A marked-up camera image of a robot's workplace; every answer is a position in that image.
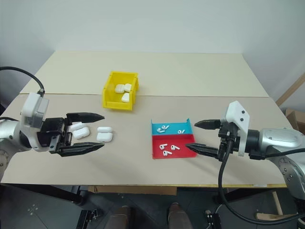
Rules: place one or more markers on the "slanted wooden beam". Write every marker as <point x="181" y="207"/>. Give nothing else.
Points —
<point x="291" y="87"/>

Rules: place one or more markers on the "dark brown rounded shape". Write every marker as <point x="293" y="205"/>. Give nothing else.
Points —
<point x="176" y="215"/>
<point x="121" y="218"/>

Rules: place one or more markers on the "wooden board under table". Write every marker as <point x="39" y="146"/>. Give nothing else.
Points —
<point x="133" y="190"/>

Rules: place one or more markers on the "black table frame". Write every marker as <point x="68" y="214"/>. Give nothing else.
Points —
<point x="47" y="192"/>

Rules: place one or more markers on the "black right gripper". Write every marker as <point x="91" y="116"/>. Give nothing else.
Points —
<point x="230" y="133"/>

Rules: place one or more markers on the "brown cardboard box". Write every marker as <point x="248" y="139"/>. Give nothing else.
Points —
<point x="296" y="119"/>

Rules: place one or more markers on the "black floor device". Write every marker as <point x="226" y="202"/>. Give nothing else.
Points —
<point x="212" y="219"/>

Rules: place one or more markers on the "red plastic tray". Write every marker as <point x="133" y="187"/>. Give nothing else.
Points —
<point x="181" y="152"/>

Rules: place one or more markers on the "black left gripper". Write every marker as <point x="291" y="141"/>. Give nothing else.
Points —
<point x="53" y="126"/>

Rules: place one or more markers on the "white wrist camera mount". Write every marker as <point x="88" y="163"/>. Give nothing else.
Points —
<point x="236" y="114"/>
<point x="32" y="107"/>

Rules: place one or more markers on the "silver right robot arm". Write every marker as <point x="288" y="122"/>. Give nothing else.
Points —
<point x="278" y="140"/>

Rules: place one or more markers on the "white earbud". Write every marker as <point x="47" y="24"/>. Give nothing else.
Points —
<point x="174" y="147"/>
<point x="159" y="130"/>
<point x="165" y="126"/>
<point x="166" y="153"/>
<point x="163" y="146"/>
<point x="181" y="131"/>

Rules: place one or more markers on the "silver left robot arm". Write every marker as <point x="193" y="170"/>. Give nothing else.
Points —
<point x="9" y="132"/>

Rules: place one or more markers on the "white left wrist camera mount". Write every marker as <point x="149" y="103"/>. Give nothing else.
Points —
<point x="32" y="107"/>

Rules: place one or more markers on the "blue plastic tray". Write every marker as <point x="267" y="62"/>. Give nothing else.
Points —
<point x="172" y="127"/>

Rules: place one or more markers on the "yellow plastic bin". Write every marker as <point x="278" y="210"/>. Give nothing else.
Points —
<point x="108" y="100"/>

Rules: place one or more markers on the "light wooden stick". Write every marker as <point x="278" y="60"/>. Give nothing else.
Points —
<point x="277" y="216"/>
<point x="277" y="202"/>

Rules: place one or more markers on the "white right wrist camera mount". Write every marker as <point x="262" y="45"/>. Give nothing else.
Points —
<point x="236" y="114"/>

